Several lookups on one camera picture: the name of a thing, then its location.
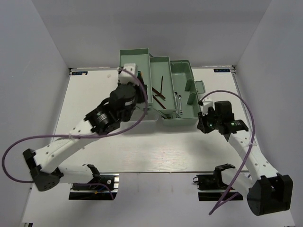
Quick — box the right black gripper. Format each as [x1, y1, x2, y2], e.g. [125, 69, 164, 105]
[196, 109, 222, 134]

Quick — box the long hex key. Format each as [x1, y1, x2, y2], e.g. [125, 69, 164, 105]
[152, 87, 166, 100]

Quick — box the red hex key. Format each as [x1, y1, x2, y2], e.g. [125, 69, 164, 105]
[152, 94, 168, 110]

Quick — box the small combination wrench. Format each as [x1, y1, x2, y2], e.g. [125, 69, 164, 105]
[178, 95, 183, 115]

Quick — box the green plastic toolbox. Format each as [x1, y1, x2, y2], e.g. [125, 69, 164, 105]
[119, 48, 205, 126]

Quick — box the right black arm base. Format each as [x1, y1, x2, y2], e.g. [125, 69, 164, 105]
[192, 174, 244, 202]

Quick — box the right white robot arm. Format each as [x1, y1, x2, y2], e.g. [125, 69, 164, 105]
[197, 98, 293, 216]

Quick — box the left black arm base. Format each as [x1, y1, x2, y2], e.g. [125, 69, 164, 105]
[69, 173, 119, 201]

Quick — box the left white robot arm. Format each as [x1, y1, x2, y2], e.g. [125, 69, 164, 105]
[23, 82, 145, 192]

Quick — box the right blue corner label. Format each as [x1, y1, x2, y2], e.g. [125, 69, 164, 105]
[214, 69, 231, 73]

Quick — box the blue corner label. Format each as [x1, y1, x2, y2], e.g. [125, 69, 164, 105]
[214, 69, 231, 73]
[71, 71, 88, 76]

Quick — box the left blue corner label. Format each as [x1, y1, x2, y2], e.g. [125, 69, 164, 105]
[71, 71, 88, 76]

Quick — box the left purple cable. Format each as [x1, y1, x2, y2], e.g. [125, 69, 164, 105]
[1, 67, 149, 201]

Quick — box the purple cable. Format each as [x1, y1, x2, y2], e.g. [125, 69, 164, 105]
[198, 89, 256, 216]
[1, 67, 149, 201]

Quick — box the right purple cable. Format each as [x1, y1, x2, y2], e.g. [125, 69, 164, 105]
[198, 89, 256, 216]

